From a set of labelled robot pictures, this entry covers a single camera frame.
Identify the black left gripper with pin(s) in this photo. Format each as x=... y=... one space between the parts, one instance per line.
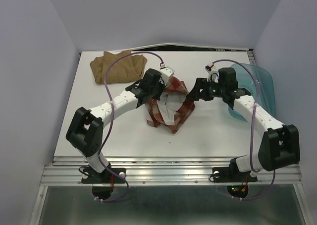
x=162 y=85

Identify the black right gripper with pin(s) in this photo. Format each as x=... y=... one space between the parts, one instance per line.
x=200 y=84

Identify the tan brown skirt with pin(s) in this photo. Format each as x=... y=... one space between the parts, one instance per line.
x=118 y=68

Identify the red plaid skirt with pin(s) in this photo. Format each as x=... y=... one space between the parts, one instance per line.
x=173 y=108

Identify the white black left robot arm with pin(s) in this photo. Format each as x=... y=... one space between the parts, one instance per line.
x=85 y=132

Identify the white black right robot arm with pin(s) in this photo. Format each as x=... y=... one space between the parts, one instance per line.
x=279 y=147

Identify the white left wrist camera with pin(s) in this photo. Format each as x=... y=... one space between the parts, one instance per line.
x=166 y=74

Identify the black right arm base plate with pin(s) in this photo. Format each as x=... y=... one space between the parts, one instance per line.
x=226 y=175

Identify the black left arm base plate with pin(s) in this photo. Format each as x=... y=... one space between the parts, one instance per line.
x=89 y=176

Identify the aluminium table frame rail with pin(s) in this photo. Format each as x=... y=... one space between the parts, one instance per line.
x=167 y=174

